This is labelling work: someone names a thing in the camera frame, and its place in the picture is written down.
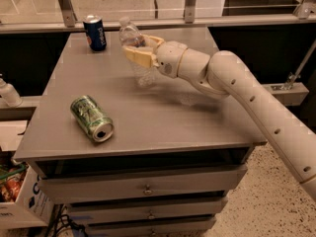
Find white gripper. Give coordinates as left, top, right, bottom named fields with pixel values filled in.
left=122, top=35, right=188, bottom=78

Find clear plastic water bottle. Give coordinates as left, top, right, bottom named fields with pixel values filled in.
left=118, top=17, right=155, bottom=88

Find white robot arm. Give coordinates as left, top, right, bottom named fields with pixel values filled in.
left=122, top=36, right=316, bottom=199

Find white spray bottle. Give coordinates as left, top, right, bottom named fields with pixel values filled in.
left=0, top=74, right=23, bottom=107

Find blue Pepsi can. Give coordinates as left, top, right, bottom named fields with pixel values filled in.
left=83, top=15, right=107, bottom=51

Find green soda can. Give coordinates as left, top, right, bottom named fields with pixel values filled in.
left=70, top=95, right=114, bottom=142

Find grey drawer cabinet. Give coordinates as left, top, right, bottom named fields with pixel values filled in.
left=13, top=27, right=268, bottom=237

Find top grey drawer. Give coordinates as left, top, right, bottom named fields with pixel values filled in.
left=39, top=164, right=247, bottom=204

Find grey drawer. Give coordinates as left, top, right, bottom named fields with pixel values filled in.
left=86, top=216, right=215, bottom=237
left=68, top=196, right=227, bottom=224
left=39, top=164, right=247, bottom=204

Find middle grey drawer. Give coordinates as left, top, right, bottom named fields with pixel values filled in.
left=68, top=196, right=227, bottom=224

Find bottom grey drawer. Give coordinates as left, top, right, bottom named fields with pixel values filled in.
left=86, top=216, right=215, bottom=237

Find snack packets in box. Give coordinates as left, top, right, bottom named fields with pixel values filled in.
left=0, top=157, right=28, bottom=202

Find white cardboard box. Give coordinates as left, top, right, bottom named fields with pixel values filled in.
left=0, top=120, right=53, bottom=229

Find metal window frame rail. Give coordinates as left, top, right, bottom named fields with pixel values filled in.
left=0, top=0, right=316, bottom=34

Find black floor cables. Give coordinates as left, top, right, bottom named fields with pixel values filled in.
left=43, top=204, right=88, bottom=237

